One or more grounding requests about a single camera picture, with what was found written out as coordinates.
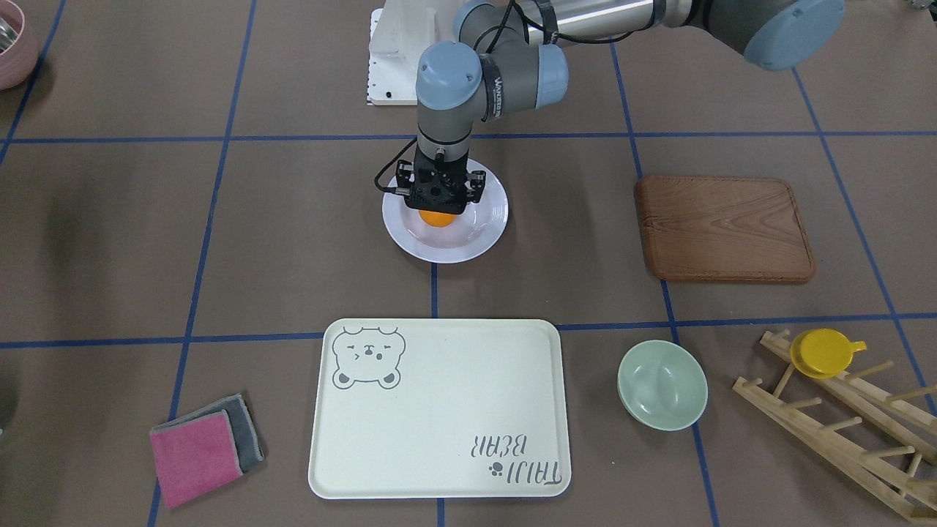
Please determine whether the pink cloth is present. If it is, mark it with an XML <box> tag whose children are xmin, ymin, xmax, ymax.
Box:
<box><xmin>149</xmin><ymin>411</ymin><xmax>244</xmax><ymax>508</ymax></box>

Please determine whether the yellow cup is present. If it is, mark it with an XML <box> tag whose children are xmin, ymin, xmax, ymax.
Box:
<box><xmin>789</xmin><ymin>328</ymin><xmax>867</xmax><ymax>379</ymax></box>

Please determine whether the grey cloth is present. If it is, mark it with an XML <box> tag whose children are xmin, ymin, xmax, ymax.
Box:
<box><xmin>150</xmin><ymin>393</ymin><xmax>264</xmax><ymax>474</ymax></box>

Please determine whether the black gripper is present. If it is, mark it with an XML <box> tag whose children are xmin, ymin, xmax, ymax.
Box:
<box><xmin>395</xmin><ymin>160</ymin><xmax>488</xmax><ymax>214</ymax></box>

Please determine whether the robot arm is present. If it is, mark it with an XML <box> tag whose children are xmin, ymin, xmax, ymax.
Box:
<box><xmin>374</xmin><ymin>1</ymin><xmax>845</xmax><ymax>214</ymax></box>

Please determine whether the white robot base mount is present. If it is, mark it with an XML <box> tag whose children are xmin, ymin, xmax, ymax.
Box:
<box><xmin>366</xmin><ymin>1</ymin><xmax>462</xmax><ymax>106</ymax></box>

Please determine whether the wooden cutting board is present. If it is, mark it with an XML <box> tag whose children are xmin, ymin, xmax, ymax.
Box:
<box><xmin>635</xmin><ymin>174</ymin><xmax>816</xmax><ymax>284</ymax></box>

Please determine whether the white round plate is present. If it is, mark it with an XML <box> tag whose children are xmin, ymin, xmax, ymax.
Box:
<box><xmin>381</xmin><ymin>159</ymin><xmax>509</xmax><ymax>264</ymax></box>

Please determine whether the green bowl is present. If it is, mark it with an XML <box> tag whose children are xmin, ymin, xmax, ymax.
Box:
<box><xmin>616</xmin><ymin>340</ymin><xmax>709</xmax><ymax>433</ymax></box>

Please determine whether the orange fruit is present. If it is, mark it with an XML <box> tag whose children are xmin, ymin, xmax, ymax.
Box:
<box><xmin>418</xmin><ymin>210</ymin><xmax>458</xmax><ymax>229</ymax></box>

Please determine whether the wooden peg rack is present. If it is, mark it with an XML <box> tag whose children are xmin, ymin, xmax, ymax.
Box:
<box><xmin>732</xmin><ymin>330</ymin><xmax>936</xmax><ymax>526</ymax></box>

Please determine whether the pink bowl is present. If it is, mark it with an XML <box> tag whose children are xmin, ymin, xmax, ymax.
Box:
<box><xmin>1</xmin><ymin>1</ymin><xmax>40</xmax><ymax>91</ymax></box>

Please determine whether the white bear tray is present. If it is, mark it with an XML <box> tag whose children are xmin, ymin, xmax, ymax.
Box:
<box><xmin>307</xmin><ymin>319</ymin><xmax>572</xmax><ymax>499</ymax></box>

